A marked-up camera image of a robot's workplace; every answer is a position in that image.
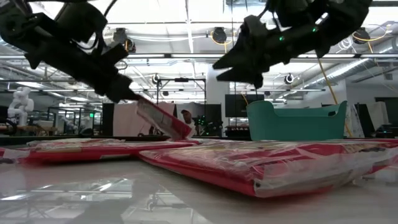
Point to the black monitor screen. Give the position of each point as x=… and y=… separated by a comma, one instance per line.
x=236, y=107

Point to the black tall panel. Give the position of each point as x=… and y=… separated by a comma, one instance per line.
x=108, y=119

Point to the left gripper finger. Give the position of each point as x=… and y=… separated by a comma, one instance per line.
x=122, y=90

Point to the black partition panel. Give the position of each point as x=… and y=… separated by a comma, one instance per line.
x=362, y=121

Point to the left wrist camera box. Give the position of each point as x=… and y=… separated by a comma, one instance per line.
x=81, y=21

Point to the white patterned cloth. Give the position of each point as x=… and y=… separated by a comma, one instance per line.
x=353, y=123

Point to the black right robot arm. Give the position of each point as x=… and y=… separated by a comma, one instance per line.
x=326, y=18

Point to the pink curtain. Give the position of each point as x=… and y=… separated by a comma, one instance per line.
x=127, y=121

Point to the black table frame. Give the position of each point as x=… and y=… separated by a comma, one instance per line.
x=93, y=139

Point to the black frame stand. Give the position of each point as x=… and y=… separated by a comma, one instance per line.
x=181, y=79

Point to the black robot with green lights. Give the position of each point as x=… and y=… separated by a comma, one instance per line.
x=211, y=127

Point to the wooden workbench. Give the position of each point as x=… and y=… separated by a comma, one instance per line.
x=31, y=128

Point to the white humanoid robot figure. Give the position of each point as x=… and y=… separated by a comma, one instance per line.
x=20, y=105

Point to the white board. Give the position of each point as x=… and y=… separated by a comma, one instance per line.
x=377, y=115

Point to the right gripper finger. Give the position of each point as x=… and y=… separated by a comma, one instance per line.
x=242, y=76
x=236, y=59

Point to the person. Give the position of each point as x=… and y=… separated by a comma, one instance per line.
x=188, y=119

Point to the teal plastic basket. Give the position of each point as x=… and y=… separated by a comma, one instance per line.
x=295, y=127

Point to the dark screen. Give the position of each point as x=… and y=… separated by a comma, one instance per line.
x=392, y=109

